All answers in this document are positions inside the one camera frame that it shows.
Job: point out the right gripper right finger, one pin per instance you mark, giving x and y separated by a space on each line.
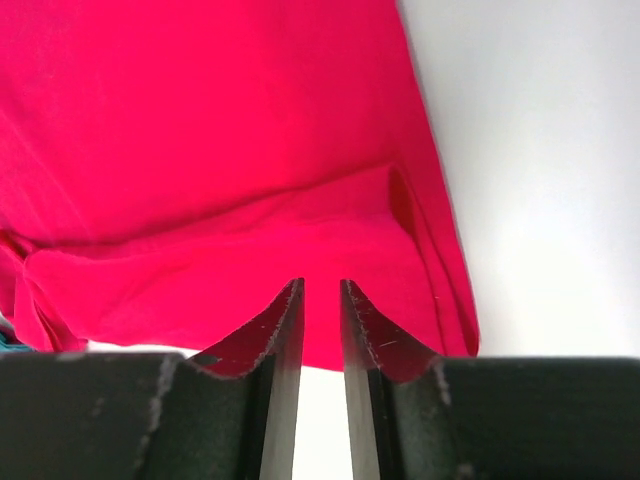
416 414

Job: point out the pink t shirt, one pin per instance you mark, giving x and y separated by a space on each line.
168 166

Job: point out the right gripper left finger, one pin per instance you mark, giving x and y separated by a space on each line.
228 412

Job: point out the teal t shirt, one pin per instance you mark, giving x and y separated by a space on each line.
9 342

